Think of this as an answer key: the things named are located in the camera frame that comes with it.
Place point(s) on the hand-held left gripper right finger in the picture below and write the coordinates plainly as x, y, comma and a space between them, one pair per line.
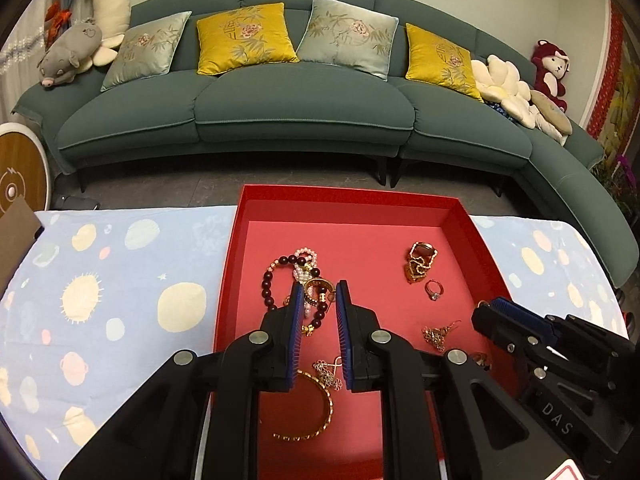
342, 330

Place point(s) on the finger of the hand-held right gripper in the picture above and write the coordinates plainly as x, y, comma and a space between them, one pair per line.
500, 335
525, 317

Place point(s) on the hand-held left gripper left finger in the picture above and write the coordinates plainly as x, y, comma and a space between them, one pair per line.
296, 330

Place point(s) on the silver filigree earrings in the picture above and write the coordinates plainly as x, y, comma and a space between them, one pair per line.
327, 372

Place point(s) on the red cardboard box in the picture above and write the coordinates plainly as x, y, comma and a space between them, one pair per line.
350, 240

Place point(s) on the gold dangle earrings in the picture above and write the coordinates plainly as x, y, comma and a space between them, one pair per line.
437, 335

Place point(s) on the potted plants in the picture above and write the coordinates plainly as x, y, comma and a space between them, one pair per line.
617, 185

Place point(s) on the blue planet-print tablecloth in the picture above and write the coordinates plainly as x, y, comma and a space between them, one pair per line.
125, 285

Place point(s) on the blue patterned cloth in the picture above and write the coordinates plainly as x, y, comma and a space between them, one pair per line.
497, 109

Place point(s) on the teal curved sofa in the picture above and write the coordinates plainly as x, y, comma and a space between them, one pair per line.
300, 110

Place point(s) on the red monkey plush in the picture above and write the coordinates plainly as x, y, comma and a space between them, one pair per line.
550, 70

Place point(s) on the yellow embroidered cushion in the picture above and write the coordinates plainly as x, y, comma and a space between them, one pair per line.
440, 60
245, 35

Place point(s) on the brown cardboard box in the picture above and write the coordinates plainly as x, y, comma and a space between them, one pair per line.
15, 240

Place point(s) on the grey-green embroidered cushion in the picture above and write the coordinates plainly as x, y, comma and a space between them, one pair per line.
350, 35
145, 50

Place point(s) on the round white and wood device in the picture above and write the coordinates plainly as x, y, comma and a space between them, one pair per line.
20, 170

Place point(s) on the grey pig plush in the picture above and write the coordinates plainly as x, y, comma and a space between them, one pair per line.
70, 50

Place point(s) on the white long plush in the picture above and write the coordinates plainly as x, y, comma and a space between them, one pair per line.
110, 0

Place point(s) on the white sheer curtain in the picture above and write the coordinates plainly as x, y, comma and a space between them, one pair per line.
20, 70

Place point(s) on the red plush decoration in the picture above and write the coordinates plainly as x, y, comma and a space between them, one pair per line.
57, 17

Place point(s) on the red wall hanging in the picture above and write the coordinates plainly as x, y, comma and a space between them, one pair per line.
607, 70

